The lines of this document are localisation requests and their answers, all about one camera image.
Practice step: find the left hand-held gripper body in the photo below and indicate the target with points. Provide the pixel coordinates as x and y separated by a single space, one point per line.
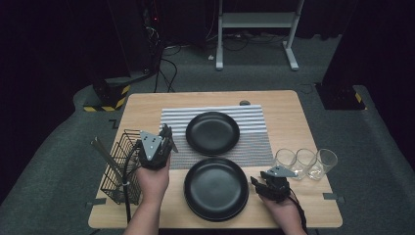
151 147

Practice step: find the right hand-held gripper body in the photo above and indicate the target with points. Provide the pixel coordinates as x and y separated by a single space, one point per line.
277 189

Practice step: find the grey tape strip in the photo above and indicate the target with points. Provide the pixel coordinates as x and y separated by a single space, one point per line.
96 202
332 197

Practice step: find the person's left hand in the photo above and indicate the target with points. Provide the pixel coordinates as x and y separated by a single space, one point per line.
153 184

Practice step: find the person's right hand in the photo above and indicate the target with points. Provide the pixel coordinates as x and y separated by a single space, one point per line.
284 212

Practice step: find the grey striped placemat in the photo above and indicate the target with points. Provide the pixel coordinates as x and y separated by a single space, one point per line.
254 147

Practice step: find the white metal stand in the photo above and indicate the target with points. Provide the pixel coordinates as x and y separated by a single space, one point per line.
257 19

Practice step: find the grey round table grommet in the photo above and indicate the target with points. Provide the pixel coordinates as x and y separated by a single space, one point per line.
244 103

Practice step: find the clear drinking glass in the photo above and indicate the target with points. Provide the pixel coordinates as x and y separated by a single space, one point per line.
284 158
324 161
303 161

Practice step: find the black equipment rack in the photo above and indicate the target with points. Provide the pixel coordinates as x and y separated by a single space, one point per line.
150 39

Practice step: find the small white plug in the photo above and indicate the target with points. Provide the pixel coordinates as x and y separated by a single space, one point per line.
211 57

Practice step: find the grey metal utensil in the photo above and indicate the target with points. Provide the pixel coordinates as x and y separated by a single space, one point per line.
101 156
103 150

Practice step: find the black stand base striped edge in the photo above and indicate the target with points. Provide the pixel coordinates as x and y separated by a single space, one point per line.
339 98
109 93

